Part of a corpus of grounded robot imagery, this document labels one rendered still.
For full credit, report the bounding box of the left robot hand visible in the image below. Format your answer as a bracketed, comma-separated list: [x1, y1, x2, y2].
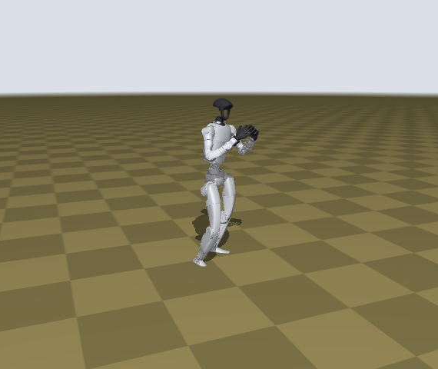
[247, 125, 259, 141]

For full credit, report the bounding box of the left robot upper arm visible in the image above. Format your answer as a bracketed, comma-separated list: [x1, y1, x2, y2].
[230, 125, 248, 155]

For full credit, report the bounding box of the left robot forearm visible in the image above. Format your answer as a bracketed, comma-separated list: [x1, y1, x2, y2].
[244, 136, 256, 151]

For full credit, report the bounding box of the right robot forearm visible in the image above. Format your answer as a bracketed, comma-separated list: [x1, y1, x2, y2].
[206, 138, 237, 160]

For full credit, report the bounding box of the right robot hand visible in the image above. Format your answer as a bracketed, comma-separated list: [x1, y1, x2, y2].
[232, 125, 253, 146]

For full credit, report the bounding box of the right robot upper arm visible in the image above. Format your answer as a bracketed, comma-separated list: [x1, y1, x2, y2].
[201, 125, 216, 161]

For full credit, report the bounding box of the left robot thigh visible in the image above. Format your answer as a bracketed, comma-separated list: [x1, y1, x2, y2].
[221, 173, 236, 223]

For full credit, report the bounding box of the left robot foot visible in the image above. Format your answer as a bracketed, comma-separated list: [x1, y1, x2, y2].
[211, 247, 230, 253]

